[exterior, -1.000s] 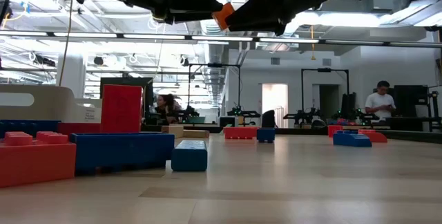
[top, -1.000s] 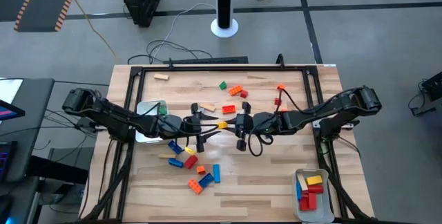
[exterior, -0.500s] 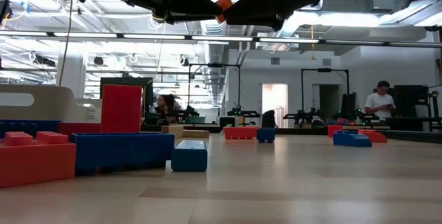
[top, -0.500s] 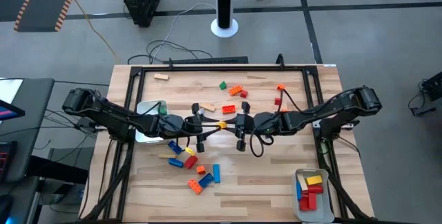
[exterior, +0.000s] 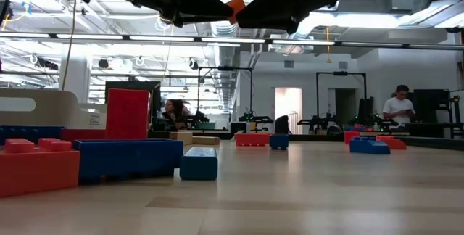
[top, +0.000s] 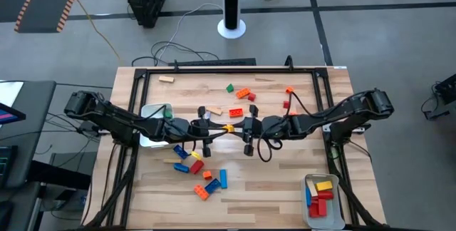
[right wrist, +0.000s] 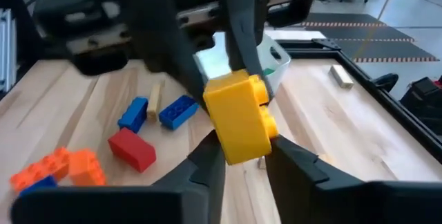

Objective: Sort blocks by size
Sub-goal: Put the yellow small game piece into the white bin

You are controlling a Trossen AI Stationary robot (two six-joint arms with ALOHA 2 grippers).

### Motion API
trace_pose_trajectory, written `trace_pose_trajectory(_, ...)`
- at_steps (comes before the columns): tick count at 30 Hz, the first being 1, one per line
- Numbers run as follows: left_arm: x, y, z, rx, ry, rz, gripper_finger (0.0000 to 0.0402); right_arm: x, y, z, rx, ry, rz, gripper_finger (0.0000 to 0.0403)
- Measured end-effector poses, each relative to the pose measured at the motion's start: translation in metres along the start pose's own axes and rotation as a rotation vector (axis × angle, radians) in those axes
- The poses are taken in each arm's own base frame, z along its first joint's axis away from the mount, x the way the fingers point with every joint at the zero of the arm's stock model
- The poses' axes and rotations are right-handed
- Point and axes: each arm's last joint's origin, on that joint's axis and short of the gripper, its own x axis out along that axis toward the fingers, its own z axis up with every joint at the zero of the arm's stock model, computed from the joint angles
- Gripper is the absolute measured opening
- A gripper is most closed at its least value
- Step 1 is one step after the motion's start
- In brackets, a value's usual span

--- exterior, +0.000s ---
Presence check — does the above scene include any small yellow-orange toy brick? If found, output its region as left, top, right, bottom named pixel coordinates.
left=225, top=0, right=247, bottom=25

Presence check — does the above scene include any pale wooden block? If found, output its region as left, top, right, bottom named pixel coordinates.
left=168, top=130, right=194, bottom=147

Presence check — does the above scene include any red-orange toy brick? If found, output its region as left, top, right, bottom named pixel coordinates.
left=233, top=132, right=272, bottom=147

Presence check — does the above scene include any orange-red block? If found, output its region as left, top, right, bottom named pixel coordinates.
left=105, top=88, right=152, bottom=141

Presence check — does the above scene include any blue toy brick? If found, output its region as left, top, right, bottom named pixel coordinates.
left=349, top=136, right=392, bottom=156
left=73, top=139, right=184, bottom=186
left=269, top=133, right=290, bottom=151

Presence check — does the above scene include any natural wooden block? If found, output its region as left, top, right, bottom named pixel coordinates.
left=191, top=135, right=221, bottom=147

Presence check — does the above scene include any small blue brick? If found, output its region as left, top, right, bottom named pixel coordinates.
left=179, top=147, right=219, bottom=181

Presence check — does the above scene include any red wooden block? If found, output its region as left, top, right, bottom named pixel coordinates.
left=59, top=128, right=107, bottom=141

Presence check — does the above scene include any small orange toy brick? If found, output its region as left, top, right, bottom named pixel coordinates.
left=376, top=135, right=407, bottom=151

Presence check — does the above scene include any blue block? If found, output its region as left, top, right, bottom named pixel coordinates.
left=0, top=125, right=65, bottom=142

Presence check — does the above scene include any overhead beam with lights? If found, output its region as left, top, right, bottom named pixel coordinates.
left=0, top=31, right=464, bottom=51

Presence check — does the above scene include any person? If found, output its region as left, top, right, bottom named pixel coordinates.
left=161, top=99, right=191, bottom=131
left=382, top=84, right=417, bottom=125

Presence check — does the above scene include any black background robot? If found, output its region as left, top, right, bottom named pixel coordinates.
left=296, top=112, right=341, bottom=135
left=237, top=110, right=276, bottom=133

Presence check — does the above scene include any black office chair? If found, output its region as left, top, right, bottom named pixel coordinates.
left=274, top=115, right=290, bottom=135

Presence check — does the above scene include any black cabinet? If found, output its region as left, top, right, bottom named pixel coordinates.
left=390, top=88, right=451, bottom=124

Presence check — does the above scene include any white plastic bin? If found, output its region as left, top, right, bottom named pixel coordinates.
left=0, top=88, right=108, bottom=131

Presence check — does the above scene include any black gantry frame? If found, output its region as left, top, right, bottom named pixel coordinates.
left=315, top=71, right=368, bottom=120
left=196, top=66, right=254, bottom=120

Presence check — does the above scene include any yellow hanging cord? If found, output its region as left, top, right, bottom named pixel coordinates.
left=60, top=0, right=78, bottom=91
left=325, top=26, right=331, bottom=65

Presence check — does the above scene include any black aluminium table frame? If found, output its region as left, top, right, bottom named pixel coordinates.
left=147, top=128, right=464, bottom=152

